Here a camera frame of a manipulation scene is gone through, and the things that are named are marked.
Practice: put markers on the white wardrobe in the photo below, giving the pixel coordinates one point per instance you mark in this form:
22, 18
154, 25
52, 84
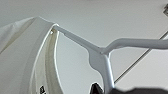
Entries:
116, 16

